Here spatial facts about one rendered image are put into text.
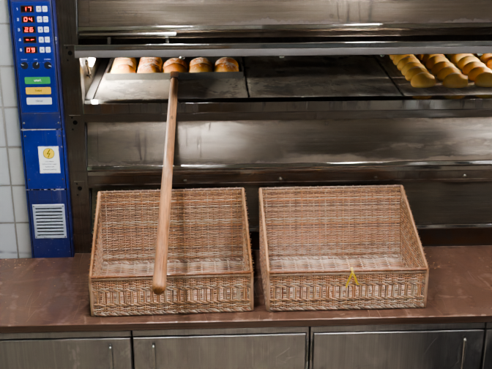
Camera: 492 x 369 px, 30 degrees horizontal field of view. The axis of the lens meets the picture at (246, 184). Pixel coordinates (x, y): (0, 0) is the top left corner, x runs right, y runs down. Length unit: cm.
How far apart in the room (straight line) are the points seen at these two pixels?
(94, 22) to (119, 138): 44
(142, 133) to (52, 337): 82
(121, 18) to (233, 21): 39
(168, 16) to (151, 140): 47
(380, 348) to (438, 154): 79
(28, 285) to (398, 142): 147
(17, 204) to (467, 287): 170
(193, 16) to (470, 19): 99
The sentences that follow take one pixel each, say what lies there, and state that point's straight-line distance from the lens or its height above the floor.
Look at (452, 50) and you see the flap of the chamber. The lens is 329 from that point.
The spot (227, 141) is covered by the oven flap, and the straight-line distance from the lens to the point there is 344.
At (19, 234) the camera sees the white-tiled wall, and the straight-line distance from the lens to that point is 364.
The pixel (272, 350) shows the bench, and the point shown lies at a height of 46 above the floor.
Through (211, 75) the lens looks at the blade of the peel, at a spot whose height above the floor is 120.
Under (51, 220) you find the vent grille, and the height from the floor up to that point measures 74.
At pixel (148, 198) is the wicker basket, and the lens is 346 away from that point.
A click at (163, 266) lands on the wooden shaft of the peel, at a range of 210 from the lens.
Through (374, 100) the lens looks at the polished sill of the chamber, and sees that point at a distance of 344.
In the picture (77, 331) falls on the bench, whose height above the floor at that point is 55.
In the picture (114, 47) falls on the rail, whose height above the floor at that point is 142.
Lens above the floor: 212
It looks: 21 degrees down
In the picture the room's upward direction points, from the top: straight up
